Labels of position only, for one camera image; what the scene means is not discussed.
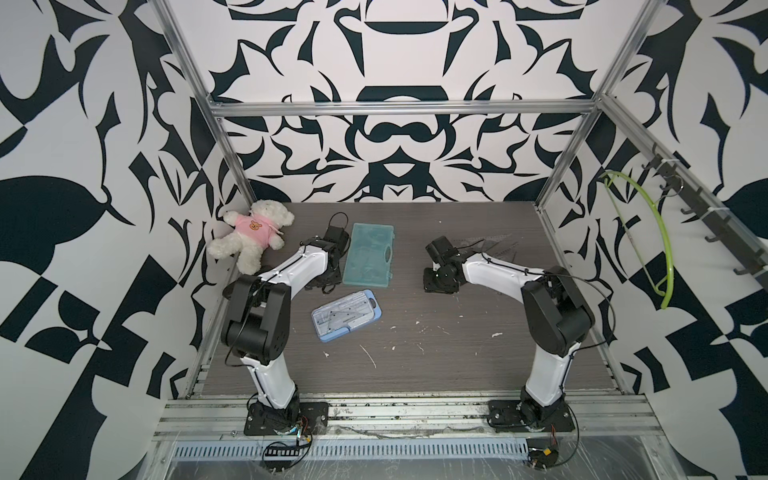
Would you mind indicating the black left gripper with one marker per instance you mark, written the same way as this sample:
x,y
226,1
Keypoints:
x,y
334,281

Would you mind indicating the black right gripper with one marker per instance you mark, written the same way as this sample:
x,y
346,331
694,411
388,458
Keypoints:
x,y
428,287

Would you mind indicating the teal transparent ruler set case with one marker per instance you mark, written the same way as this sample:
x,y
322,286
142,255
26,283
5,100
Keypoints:
x,y
368,261

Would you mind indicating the clear plastic ruler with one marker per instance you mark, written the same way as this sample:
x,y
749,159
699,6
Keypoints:
x,y
503,247

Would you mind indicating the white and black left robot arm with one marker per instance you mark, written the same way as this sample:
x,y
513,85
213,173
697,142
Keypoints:
x,y
258,315

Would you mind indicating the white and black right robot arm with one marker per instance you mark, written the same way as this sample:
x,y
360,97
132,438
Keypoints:
x,y
557,315

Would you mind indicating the blue ruler set case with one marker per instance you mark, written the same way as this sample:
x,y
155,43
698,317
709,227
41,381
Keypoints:
x,y
345,315

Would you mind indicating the white teddy bear pink shirt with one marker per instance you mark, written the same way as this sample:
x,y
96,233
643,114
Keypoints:
x,y
253,233

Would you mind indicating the black glasses case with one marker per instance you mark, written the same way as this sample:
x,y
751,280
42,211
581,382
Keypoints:
x,y
228,290

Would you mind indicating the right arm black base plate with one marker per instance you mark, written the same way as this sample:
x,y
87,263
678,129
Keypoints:
x,y
529,416

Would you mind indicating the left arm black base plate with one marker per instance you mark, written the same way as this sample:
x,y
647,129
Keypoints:
x,y
304,417

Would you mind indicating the yellow black connector with cables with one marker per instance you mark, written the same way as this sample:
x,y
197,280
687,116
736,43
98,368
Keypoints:
x,y
542,455

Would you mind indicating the black wall hook rail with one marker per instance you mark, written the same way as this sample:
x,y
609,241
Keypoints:
x,y
701,204

